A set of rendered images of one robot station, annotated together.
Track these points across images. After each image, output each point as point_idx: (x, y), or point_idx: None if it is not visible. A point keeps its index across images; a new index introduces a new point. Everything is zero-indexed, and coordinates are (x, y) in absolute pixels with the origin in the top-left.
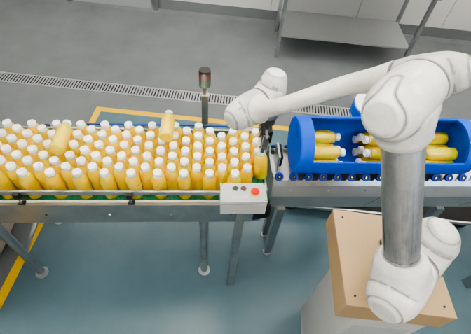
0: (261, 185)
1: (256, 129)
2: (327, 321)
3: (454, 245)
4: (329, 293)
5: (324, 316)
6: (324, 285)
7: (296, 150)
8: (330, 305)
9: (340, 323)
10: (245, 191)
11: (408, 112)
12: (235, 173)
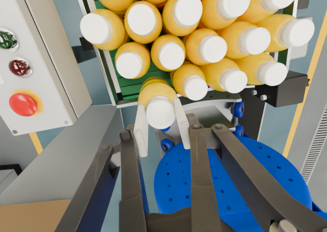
0: (61, 117)
1: (281, 75)
2: (59, 145)
3: None
4: (73, 152)
5: (70, 139)
6: (91, 143)
7: None
8: (63, 152)
9: (24, 172)
10: (15, 75)
11: None
12: (90, 29)
